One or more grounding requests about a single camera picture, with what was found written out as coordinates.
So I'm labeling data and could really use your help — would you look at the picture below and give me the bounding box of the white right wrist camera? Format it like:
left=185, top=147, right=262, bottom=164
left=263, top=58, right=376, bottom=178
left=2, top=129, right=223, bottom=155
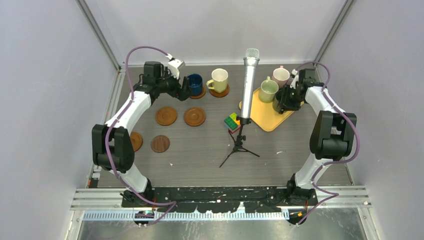
left=289, top=69, right=299, bottom=89

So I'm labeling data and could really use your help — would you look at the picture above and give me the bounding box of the aluminium front rail frame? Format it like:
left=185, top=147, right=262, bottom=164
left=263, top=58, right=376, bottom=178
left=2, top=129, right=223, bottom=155
left=71, top=185, right=372, bottom=222

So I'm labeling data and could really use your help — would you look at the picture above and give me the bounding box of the pink cream mug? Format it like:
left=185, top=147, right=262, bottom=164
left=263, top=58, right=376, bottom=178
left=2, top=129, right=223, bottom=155
left=271, top=65, right=291, bottom=89

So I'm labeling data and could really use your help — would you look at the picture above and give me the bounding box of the dark green mug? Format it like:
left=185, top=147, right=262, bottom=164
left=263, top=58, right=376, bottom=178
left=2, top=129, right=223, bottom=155
left=272, top=88, right=284, bottom=115

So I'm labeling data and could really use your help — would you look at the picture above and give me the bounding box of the silver microphone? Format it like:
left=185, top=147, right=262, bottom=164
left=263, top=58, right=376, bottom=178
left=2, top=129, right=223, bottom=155
left=240, top=48, right=260, bottom=125

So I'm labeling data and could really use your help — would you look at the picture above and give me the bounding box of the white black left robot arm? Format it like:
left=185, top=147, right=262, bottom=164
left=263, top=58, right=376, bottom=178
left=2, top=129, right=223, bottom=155
left=91, top=58, right=192, bottom=207

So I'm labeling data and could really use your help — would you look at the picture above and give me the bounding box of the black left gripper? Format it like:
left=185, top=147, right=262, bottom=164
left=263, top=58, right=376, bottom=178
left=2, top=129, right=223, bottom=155
left=156, top=68, right=193, bottom=102

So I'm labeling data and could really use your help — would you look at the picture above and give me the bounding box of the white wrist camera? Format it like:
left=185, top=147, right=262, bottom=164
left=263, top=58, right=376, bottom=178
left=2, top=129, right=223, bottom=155
left=289, top=69, right=299, bottom=89
left=166, top=53, right=185, bottom=80

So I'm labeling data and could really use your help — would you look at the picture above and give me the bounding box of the colourful toy brick block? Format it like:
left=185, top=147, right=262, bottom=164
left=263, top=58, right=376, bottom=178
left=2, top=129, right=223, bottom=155
left=224, top=112, right=241, bottom=134

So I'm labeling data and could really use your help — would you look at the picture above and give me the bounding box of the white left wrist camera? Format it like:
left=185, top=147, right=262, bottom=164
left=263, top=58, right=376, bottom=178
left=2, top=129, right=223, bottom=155
left=166, top=53, right=185, bottom=80

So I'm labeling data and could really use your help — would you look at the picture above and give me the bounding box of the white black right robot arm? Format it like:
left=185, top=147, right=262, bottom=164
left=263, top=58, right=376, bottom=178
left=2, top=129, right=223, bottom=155
left=273, top=68, right=357, bottom=205

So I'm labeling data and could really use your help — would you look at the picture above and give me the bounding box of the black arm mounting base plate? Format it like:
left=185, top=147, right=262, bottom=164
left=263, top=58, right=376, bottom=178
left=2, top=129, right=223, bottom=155
left=120, top=186, right=318, bottom=214

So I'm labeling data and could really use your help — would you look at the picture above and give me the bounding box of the light green mug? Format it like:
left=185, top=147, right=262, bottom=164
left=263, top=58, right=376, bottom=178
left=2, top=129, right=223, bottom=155
left=258, top=76, right=279, bottom=103

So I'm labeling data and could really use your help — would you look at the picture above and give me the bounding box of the black microphone tripod stand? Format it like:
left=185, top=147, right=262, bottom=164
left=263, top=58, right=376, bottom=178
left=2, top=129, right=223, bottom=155
left=219, top=115, right=260, bottom=168

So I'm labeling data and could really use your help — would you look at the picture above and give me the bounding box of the brown wooden coaster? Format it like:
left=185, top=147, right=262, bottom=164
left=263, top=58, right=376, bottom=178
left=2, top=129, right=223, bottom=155
left=190, top=86, right=206, bottom=99
left=209, top=85, right=230, bottom=98
left=155, top=106, right=178, bottom=126
left=183, top=107, right=206, bottom=127
left=130, top=131, right=143, bottom=152

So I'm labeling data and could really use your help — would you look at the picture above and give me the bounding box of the dark blue mug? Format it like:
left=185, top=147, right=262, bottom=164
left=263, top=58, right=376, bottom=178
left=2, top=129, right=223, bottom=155
left=188, top=73, right=203, bottom=97

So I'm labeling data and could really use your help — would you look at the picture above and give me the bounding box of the dark walnut wooden coaster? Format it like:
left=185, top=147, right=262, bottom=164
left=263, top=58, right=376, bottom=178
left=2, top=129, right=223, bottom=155
left=150, top=135, right=170, bottom=153

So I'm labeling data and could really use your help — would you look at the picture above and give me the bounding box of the cream yellow mug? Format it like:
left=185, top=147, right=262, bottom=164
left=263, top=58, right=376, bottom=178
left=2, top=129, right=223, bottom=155
left=206, top=68, right=229, bottom=93

